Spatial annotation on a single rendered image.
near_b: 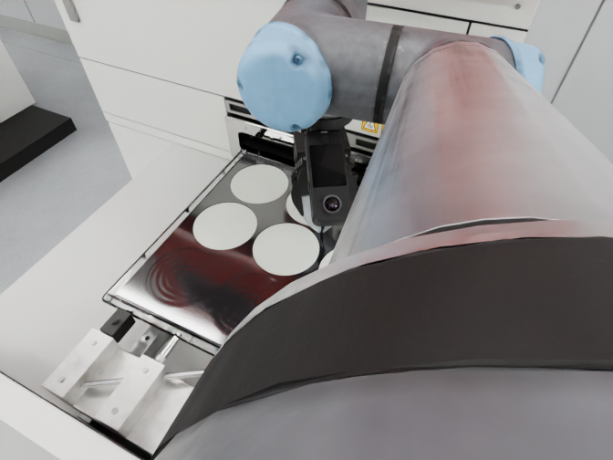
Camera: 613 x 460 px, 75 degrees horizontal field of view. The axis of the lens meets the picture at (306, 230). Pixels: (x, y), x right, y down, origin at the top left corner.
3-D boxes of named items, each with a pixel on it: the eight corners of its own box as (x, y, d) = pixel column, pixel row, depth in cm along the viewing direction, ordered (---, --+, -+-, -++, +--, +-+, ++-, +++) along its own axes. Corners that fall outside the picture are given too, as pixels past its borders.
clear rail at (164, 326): (109, 295, 56) (105, 289, 55) (363, 418, 45) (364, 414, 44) (101, 303, 55) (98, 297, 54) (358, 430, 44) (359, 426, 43)
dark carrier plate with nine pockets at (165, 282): (247, 154, 76) (246, 151, 75) (427, 211, 66) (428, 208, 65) (118, 296, 55) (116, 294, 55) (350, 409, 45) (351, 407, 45)
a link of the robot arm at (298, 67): (379, 59, 26) (403, -1, 33) (220, 34, 28) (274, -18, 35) (364, 156, 32) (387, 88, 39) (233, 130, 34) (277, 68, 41)
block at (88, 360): (101, 337, 53) (92, 327, 50) (121, 348, 52) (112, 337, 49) (52, 393, 48) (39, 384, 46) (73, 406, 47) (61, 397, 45)
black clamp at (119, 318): (123, 315, 54) (117, 305, 53) (136, 321, 54) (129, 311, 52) (105, 337, 52) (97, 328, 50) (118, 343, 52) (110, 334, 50)
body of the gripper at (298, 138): (342, 156, 60) (349, 80, 51) (353, 196, 54) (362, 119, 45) (291, 160, 59) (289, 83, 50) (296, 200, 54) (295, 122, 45)
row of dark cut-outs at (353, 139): (228, 109, 76) (226, 98, 74) (462, 175, 64) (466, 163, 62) (226, 111, 76) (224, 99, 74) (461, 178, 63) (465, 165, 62)
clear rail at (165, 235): (243, 151, 77) (242, 145, 76) (249, 153, 77) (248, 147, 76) (101, 303, 55) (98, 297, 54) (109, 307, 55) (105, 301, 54)
